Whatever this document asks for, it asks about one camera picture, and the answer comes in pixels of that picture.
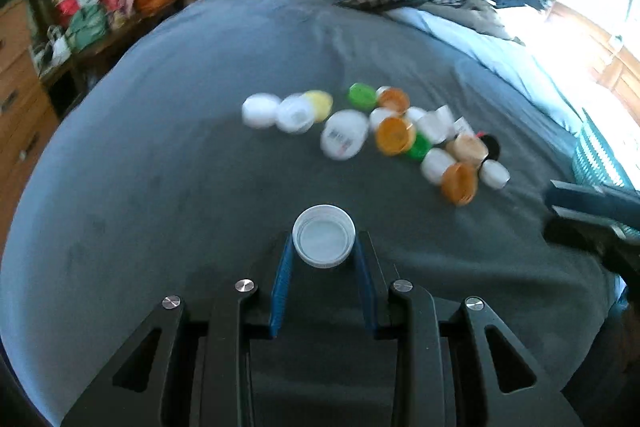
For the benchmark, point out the grey blanket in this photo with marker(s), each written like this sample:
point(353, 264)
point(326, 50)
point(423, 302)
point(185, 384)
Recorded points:
point(175, 182)

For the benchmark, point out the light blue bed sheet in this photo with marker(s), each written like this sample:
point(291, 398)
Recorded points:
point(475, 42)

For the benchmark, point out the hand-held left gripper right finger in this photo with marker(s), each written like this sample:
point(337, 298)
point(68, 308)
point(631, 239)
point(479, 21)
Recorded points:
point(365, 287)

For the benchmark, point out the white bottle cap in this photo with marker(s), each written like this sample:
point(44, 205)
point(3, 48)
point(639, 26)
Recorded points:
point(324, 237)

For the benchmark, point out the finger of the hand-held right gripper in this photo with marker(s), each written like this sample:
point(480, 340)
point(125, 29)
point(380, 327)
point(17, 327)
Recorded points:
point(590, 239)
point(585, 199)

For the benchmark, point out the wooden dresser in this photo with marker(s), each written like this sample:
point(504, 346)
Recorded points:
point(20, 97)

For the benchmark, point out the cluster of assorted plastic lids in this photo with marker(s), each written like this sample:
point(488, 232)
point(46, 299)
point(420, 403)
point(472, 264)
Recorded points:
point(342, 134)

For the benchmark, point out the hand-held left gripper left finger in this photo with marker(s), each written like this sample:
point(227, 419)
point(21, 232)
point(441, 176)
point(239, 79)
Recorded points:
point(280, 287)

